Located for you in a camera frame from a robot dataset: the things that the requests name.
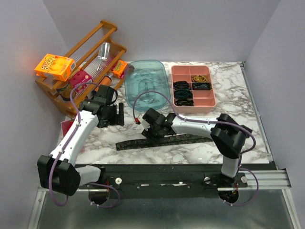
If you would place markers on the wooden tiered rack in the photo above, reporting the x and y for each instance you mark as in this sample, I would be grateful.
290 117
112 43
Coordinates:
85 54

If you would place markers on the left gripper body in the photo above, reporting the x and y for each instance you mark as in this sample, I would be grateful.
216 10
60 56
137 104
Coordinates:
104 120

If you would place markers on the rolled dark gold tie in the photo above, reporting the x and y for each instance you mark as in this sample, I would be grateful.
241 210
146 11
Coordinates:
184 102

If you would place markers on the rolled dark blue tie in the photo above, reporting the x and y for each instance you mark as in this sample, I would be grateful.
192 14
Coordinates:
201 86

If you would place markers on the rolled teal tie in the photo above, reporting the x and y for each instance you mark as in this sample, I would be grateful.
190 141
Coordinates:
183 94

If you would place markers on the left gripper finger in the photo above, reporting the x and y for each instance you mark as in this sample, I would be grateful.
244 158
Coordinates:
112 115
120 115

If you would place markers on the pink divided organizer box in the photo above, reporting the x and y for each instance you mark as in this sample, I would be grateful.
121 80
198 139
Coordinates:
204 101

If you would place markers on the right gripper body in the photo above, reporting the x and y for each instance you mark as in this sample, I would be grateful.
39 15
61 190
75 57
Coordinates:
155 129

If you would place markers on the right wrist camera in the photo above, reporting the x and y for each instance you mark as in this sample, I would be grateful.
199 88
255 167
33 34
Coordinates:
140 121

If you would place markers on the small pink bin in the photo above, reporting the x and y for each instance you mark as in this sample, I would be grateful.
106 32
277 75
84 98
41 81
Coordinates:
65 126

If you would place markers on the aluminium rail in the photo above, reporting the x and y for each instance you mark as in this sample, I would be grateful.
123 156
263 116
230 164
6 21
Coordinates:
267 179

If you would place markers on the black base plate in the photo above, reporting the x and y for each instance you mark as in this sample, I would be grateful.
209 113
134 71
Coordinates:
168 169

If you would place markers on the orange bottle black cap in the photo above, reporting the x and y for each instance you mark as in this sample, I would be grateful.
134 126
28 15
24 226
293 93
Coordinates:
107 79

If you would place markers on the rolled black tie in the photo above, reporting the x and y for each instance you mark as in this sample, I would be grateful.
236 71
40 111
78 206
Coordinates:
181 85

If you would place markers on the dark patterned necktie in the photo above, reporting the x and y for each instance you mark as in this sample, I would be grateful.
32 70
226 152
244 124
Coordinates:
166 141

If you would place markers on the large orange sponge box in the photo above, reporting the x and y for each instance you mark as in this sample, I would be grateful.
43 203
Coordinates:
55 67

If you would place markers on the pink sponge box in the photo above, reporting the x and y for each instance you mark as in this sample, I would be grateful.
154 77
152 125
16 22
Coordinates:
77 77

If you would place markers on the teal transparent plastic tray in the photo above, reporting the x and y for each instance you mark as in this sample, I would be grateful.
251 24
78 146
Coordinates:
146 85

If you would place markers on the dark round can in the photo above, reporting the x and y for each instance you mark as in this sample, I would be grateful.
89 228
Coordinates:
65 91

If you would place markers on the small orange box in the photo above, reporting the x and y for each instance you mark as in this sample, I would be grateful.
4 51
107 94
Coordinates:
118 69

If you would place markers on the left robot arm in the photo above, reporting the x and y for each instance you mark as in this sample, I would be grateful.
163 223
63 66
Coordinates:
57 171

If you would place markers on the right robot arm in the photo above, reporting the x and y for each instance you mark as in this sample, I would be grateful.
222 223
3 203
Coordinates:
228 136

